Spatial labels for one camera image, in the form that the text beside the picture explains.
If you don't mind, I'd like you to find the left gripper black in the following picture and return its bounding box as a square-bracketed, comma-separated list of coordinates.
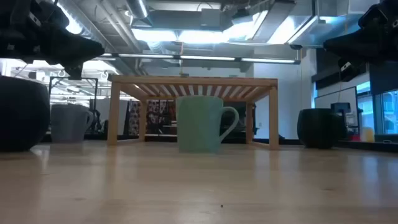
[0, 0, 106, 81]

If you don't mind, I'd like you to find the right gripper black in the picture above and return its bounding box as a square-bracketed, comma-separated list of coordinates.
[323, 0, 398, 83]

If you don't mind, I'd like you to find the grey ceramic mug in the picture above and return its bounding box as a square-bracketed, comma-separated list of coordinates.
[50, 103, 95, 144]

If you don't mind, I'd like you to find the large black round mug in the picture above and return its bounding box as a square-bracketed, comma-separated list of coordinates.
[0, 75, 51, 153]

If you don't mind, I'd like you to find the black round mug beige base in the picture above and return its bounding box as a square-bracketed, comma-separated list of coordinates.
[297, 108, 343, 150]

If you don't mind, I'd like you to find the mint green ceramic mug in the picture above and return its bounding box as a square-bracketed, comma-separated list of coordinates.
[175, 95, 240, 154]

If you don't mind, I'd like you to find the small dark monitor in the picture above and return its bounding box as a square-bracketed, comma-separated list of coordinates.
[330, 102, 353, 114]

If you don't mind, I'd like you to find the white cabinet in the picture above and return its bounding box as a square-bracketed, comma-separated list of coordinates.
[91, 98, 130, 136]

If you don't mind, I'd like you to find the yellow container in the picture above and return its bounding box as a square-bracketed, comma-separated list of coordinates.
[360, 126, 376, 143]

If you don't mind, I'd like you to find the patterned hanging cloth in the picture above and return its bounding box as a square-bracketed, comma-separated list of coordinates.
[128, 100, 177, 136]

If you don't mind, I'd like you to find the wooden slatted rack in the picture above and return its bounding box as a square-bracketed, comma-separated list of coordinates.
[106, 74, 279, 151]

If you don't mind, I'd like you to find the long ceiling light strip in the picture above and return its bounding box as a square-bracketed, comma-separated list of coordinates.
[93, 52, 302, 65]

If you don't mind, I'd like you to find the large dark screen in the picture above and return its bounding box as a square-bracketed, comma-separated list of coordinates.
[222, 101, 257, 138]

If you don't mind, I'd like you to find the black metal frame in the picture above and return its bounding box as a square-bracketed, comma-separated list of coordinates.
[48, 76, 100, 131]

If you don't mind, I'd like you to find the round silver air duct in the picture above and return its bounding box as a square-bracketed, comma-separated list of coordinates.
[125, 0, 150, 20]

